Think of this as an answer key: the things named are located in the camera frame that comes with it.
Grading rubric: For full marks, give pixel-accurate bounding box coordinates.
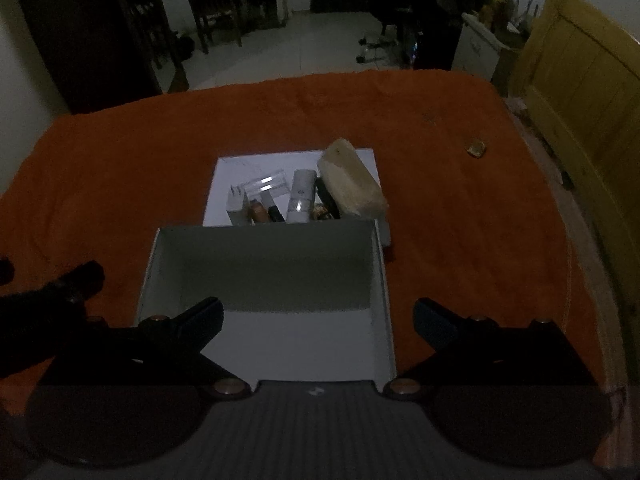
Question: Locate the yellow wooden headboard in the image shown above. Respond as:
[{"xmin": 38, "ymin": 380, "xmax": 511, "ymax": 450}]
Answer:
[{"xmin": 510, "ymin": 0, "xmax": 640, "ymax": 311}]

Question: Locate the clear plastic case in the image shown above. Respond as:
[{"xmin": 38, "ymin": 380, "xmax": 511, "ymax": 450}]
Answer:
[{"xmin": 242, "ymin": 167, "xmax": 291, "ymax": 198}]

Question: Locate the dark wooden chair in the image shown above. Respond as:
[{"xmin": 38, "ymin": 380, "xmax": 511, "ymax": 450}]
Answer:
[{"xmin": 175, "ymin": 0, "xmax": 246, "ymax": 56}]

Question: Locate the white cabinet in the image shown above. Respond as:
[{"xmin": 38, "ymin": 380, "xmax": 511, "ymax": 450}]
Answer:
[{"xmin": 450, "ymin": 12, "xmax": 521, "ymax": 86}]

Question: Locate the bed mattress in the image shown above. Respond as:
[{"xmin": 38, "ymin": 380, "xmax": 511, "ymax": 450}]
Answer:
[{"xmin": 502, "ymin": 95, "xmax": 631, "ymax": 471}]

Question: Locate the beige sponge block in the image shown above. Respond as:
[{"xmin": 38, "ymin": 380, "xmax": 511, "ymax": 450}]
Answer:
[{"xmin": 317, "ymin": 138, "xmax": 391, "ymax": 218}]

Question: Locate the orange blanket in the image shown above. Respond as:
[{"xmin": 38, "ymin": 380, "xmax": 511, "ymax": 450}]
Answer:
[{"xmin": 0, "ymin": 71, "xmax": 608, "ymax": 411}]

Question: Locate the dark wardrobe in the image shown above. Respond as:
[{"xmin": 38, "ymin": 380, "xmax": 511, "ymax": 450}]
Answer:
[{"xmin": 10, "ymin": 0, "xmax": 166, "ymax": 116}]

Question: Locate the black office chair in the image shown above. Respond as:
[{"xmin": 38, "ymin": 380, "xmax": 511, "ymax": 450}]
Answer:
[{"xmin": 357, "ymin": 0, "xmax": 441, "ymax": 66}]

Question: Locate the white cardboard box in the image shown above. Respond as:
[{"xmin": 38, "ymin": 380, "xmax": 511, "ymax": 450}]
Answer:
[{"xmin": 134, "ymin": 220, "xmax": 398, "ymax": 383}]

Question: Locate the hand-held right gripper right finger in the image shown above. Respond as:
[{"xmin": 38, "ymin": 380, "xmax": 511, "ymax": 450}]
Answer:
[{"xmin": 382, "ymin": 297, "xmax": 601, "ymax": 402}]

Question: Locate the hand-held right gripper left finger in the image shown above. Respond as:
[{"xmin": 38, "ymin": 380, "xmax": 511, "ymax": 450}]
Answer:
[{"xmin": 45, "ymin": 297, "xmax": 253, "ymax": 402}]

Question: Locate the dark computer tower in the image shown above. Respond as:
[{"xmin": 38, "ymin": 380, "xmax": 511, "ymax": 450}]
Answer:
[{"xmin": 402, "ymin": 25, "xmax": 426, "ymax": 68}]

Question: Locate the black case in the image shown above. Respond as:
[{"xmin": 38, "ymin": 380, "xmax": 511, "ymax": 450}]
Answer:
[{"xmin": 315, "ymin": 177, "xmax": 342, "ymax": 220}]

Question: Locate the white tube bottle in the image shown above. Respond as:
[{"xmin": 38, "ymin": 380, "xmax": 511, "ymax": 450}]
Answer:
[{"xmin": 286, "ymin": 169, "xmax": 317, "ymax": 224}]

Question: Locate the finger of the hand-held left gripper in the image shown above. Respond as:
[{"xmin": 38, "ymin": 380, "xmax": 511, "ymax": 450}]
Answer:
[{"xmin": 0, "ymin": 261, "xmax": 105, "ymax": 378}]

